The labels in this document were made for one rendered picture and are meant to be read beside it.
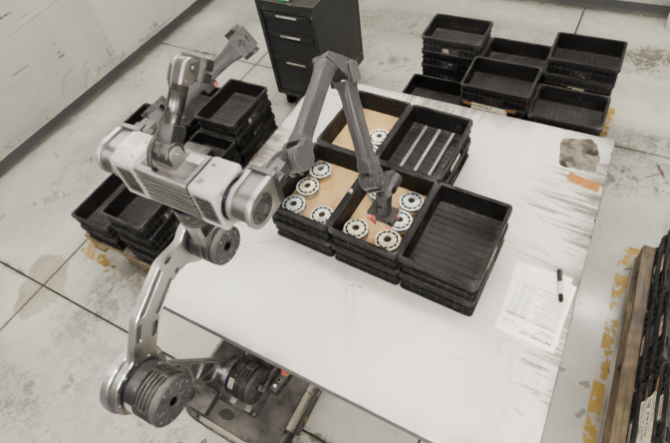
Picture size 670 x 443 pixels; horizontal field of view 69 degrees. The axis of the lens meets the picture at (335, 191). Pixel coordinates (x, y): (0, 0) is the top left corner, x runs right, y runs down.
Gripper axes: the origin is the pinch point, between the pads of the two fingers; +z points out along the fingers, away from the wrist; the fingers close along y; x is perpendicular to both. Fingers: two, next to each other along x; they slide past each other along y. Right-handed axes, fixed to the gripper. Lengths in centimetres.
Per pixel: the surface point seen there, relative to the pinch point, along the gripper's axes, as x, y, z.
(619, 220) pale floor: -124, -91, 89
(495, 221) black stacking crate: -29.6, -34.7, 10.8
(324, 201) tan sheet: -9.4, 32.8, 15.1
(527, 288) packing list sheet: -14, -55, 22
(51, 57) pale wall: -65, 324, 66
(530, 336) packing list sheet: 4, -62, 22
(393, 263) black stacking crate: 7.2, -8.1, 10.7
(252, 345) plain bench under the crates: 55, 27, 29
